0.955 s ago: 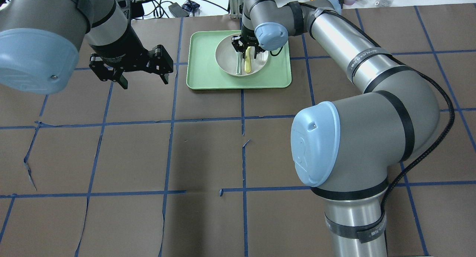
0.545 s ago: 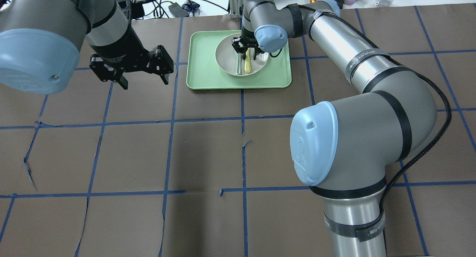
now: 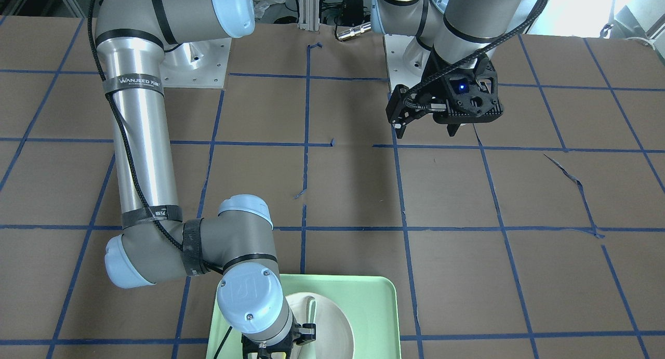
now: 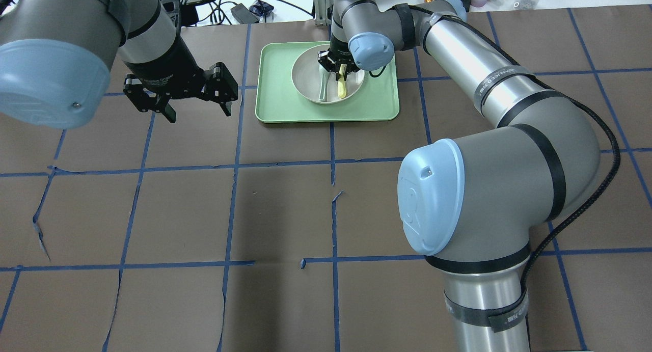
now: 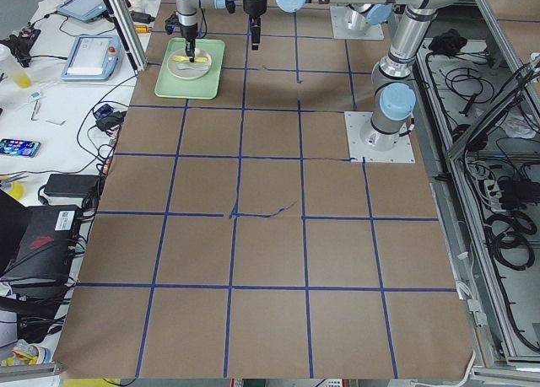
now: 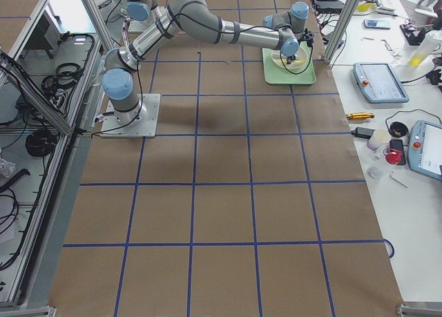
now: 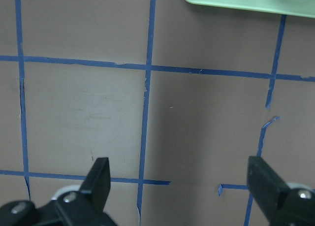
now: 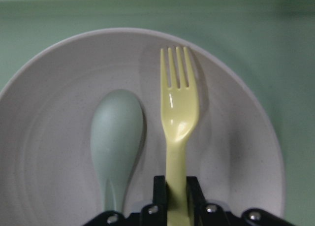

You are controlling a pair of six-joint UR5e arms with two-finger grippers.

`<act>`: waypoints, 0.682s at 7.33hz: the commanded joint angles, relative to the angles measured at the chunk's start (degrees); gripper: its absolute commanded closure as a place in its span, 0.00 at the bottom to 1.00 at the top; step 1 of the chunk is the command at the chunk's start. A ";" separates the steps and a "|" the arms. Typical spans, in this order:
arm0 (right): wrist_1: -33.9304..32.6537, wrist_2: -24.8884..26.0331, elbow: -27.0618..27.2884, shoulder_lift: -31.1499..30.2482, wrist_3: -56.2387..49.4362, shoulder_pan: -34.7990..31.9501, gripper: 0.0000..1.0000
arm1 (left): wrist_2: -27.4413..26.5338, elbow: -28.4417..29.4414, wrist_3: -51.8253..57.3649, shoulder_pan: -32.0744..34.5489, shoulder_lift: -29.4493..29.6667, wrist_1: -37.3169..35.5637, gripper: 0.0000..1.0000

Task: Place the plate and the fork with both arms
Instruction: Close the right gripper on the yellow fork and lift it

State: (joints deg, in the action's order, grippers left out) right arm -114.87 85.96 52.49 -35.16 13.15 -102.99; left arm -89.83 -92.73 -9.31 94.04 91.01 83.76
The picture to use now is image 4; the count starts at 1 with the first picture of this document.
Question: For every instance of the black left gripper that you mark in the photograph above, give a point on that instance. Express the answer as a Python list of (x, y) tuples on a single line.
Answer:
[(164, 62)]

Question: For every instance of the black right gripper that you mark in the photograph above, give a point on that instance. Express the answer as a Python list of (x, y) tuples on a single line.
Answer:
[(336, 50)]

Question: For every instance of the pale green plastic spoon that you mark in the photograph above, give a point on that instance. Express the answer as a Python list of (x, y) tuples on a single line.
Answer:
[(323, 84)]

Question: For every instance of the cream round plate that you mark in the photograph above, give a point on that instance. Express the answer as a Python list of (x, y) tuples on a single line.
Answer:
[(305, 77)]

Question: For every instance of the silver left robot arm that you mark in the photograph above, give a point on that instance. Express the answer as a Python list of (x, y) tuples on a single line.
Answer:
[(56, 57)]

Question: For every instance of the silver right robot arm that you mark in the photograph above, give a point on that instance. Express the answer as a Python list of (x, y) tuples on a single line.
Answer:
[(481, 209)]

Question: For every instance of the light green plastic tray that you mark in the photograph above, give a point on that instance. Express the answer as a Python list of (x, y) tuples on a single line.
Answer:
[(278, 101)]

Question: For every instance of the black power adapter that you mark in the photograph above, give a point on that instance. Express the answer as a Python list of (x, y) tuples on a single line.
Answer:
[(243, 15)]

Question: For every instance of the aluminium frame post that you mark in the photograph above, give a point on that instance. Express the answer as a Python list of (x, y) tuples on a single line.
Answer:
[(323, 11)]

